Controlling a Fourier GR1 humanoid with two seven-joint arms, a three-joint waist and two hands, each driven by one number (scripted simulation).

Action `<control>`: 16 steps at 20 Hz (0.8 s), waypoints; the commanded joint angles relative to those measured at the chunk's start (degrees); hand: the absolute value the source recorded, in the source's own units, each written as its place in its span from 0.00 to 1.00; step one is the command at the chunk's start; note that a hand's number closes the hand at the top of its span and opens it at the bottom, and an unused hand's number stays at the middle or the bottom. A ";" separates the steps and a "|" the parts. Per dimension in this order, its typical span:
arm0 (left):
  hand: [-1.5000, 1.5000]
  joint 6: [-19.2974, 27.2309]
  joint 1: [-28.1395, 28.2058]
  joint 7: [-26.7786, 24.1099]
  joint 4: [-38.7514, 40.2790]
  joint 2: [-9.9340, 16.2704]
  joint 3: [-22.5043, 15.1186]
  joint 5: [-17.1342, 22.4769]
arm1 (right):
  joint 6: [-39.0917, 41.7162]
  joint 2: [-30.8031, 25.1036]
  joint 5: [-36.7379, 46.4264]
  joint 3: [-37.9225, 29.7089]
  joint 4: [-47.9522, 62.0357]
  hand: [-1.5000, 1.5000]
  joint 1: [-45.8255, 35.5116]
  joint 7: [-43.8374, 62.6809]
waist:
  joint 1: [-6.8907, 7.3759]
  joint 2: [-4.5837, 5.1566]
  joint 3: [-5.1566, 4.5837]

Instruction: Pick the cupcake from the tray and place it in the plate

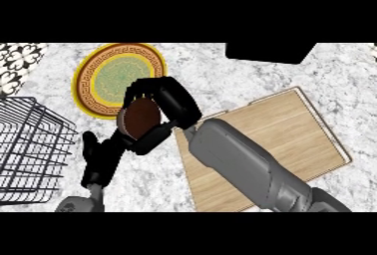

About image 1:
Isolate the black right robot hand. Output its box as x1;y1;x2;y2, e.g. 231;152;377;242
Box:
121;76;203;156

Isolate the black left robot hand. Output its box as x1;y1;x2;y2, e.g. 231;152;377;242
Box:
79;129;137;190

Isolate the brown chocolate cupcake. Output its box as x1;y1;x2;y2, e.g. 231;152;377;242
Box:
115;97;163;140

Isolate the yellow and green patterned plate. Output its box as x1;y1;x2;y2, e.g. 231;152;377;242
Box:
70;43;169;121

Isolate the pale wooden tray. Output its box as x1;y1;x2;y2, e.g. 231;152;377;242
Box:
172;86;354;213

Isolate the black appliance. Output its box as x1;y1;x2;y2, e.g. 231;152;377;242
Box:
223;42;317;66

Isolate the black and white patterned object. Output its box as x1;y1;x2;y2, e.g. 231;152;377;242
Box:
0;42;50;99

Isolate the black wire basket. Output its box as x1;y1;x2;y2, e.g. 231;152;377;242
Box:
0;96;81;204

